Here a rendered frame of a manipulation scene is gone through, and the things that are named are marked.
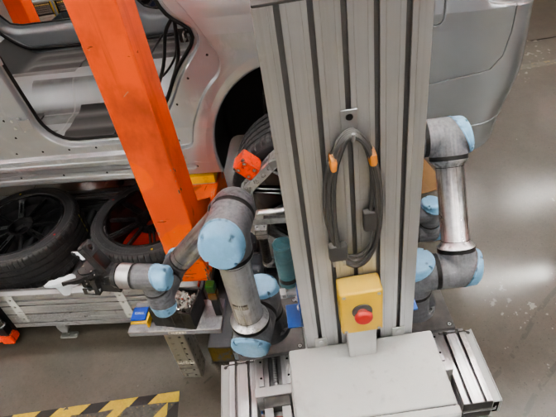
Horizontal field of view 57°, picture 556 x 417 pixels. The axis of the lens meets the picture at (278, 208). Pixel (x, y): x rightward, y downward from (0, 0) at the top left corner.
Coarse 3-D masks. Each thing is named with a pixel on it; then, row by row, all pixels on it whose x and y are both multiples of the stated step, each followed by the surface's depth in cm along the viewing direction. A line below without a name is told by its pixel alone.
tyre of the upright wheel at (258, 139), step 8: (264, 120) 215; (256, 128) 215; (264, 128) 209; (248, 136) 218; (256, 136) 210; (264, 136) 205; (240, 144) 227; (248, 144) 212; (256, 144) 205; (264, 144) 203; (272, 144) 202; (240, 152) 218; (256, 152) 205; (264, 152) 205; (240, 176) 214; (232, 184) 219; (240, 184) 217
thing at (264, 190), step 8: (264, 184) 244; (256, 192) 222; (264, 192) 222; (272, 192) 222; (280, 192) 222; (256, 200) 227; (264, 200) 236; (272, 200) 243; (280, 200) 247; (256, 208) 226; (264, 208) 233; (272, 224) 232; (280, 224) 235
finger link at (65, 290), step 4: (68, 276) 145; (72, 276) 145; (52, 280) 144; (56, 280) 144; (60, 280) 144; (64, 280) 144; (48, 284) 144; (52, 284) 143; (56, 284) 143; (60, 284) 143; (56, 288) 144; (60, 288) 145; (64, 288) 145; (68, 288) 146; (60, 292) 146; (64, 292) 146; (68, 292) 147
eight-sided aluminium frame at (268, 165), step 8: (272, 152) 200; (264, 160) 204; (272, 160) 197; (264, 168) 200; (272, 168) 200; (256, 176) 203; (264, 176) 203; (248, 184) 206; (256, 184) 206; (248, 192) 208; (272, 232) 230; (280, 232) 231; (272, 240) 227
